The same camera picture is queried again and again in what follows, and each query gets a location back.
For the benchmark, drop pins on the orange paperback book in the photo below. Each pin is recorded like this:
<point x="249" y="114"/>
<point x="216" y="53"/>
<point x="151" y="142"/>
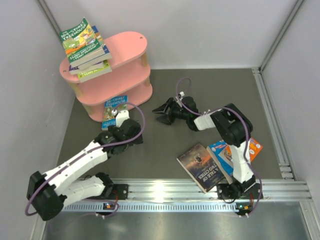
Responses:
<point x="254" y="148"/>

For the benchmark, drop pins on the blue cartoon paperback book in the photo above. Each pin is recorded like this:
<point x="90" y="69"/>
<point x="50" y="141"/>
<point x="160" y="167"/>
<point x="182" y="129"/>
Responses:
<point x="219" y="151"/>

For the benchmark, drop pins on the green 104-Storey Treehouse book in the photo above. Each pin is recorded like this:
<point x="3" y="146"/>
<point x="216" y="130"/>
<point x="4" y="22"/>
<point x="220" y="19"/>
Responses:
<point x="81" y="44"/>

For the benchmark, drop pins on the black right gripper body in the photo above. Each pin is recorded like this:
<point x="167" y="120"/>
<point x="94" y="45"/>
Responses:
<point x="178" y="112"/>

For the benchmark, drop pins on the purple 52-Storey Treehouse book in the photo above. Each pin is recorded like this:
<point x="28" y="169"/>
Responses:
<point x="81" y="69"/>

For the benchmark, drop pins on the lime 65-Storey Treehouse book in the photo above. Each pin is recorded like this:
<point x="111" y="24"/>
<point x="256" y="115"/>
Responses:
<point x="88" y="75"/>

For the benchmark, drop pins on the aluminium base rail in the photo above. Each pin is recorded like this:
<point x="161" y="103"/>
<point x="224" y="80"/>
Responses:
<point x="184" y="195"/>

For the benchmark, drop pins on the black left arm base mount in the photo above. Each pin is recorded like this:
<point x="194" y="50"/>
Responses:
<point x="118" y="192"/>

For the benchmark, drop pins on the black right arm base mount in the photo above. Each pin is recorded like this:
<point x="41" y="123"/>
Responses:
<point x="226" y="193"/>

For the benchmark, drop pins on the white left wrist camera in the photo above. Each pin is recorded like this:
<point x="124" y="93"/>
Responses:
<point x="120" y="116"/>

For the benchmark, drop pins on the blue 91-Storey Treehouse book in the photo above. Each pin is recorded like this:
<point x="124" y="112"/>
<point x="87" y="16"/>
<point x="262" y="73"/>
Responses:
<point x="106" y="51"/>

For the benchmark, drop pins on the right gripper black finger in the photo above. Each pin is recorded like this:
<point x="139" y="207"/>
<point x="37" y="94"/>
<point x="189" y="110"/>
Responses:
<point x="165" y="108"/>
<point x="166" y="119"/>

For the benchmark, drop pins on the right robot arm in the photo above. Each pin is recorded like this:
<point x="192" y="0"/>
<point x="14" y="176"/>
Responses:
<point x="232" y="125"/>

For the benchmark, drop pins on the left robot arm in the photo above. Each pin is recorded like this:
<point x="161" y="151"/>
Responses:
<point x="49" y="192"/>

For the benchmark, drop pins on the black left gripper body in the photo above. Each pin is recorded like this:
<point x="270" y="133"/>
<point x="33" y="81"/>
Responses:
<point x="136" y="141"/>

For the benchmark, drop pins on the light blue maze activity book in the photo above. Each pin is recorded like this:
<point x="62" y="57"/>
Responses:
<point x="108" y="118"/>

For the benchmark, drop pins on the dark Tale of Two Cities book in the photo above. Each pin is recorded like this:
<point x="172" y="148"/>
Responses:
<point x="201" y="167"/>

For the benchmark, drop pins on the pink three-tier shelf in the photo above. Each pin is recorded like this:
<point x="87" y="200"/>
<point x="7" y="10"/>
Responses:
<point x="130" y="75"/>

